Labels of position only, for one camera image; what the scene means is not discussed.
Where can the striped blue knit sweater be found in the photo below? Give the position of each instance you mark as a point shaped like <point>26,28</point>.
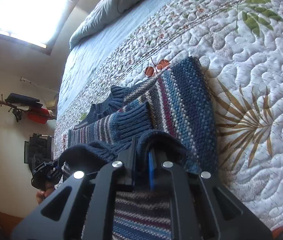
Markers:
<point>172,111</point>

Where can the floral quilted bedspread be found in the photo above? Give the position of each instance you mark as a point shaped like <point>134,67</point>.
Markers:
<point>239,44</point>

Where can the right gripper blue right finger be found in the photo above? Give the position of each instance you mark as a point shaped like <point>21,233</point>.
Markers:
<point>152,167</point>

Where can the red hanging bag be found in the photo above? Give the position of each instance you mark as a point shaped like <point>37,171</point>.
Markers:
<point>38,115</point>

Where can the person's left hand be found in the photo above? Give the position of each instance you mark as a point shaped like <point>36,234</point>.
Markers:
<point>42,194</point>

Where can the wooden framed window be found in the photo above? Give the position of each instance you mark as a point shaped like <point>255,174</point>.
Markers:
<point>34,23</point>

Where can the light blue bed sheet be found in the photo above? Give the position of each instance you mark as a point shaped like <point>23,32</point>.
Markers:
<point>93,50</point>

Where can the grey rumpled duvet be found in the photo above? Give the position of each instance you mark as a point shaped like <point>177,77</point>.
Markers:
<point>106,12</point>

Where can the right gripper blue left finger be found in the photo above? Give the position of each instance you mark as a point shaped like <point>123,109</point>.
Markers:
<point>130,165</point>

